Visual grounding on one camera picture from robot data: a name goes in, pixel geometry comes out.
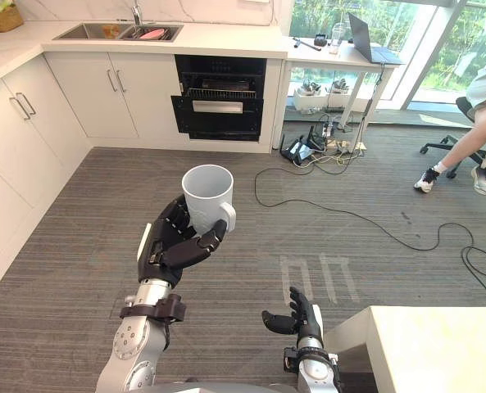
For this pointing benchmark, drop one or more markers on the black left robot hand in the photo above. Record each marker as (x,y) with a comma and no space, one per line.
(177,249)

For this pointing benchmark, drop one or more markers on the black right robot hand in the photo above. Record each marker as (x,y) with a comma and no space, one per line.
(300,317)

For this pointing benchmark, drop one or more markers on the white ceramic mug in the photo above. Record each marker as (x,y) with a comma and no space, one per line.
(208,199)

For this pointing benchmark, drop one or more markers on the black dishwasher door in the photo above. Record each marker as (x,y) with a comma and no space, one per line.
(216,114)

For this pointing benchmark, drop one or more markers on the black built-in dishwasher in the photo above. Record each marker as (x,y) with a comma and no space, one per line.
(220,96)

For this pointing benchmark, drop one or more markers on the stainless steel double sink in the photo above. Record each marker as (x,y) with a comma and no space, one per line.
(119,31)

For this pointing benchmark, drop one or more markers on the chrome sink faucet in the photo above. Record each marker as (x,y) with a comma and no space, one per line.
(136,13)

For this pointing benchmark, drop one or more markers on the clear plastic cup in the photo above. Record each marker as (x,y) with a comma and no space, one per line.
(337,36)

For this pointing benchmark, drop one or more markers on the grey robot torso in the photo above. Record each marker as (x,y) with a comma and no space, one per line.
(226,388)

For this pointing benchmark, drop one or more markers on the white corner table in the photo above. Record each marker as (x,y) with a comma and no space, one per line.
(427,348)

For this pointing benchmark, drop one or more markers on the black wifi router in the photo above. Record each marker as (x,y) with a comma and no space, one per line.
(299,148)

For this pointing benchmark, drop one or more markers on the white base cabinets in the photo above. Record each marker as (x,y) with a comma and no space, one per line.
(54,123)

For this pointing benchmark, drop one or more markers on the white power strip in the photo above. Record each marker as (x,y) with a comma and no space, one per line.
(349,145)

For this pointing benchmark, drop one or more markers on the white box with controllers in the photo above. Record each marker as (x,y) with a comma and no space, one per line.
(319,95)

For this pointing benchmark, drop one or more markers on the pink plate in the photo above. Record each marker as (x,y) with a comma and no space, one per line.
(152,34)

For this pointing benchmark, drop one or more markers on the white desk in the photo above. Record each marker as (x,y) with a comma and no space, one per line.
(340,75)

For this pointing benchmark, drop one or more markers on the black office chair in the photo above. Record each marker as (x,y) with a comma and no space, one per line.
(461,137)

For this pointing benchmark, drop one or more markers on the black rod tool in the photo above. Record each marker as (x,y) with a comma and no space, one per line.
(307,43)

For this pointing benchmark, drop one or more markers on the small black device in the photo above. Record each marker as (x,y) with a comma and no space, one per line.
(321,40)

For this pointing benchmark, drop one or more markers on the person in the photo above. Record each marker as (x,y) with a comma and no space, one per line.
(470,123)

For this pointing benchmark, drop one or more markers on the dark open laptop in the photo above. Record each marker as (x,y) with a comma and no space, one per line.
(369,39)

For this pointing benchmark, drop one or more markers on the woven wicker basket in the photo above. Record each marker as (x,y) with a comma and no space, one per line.
(1,16)

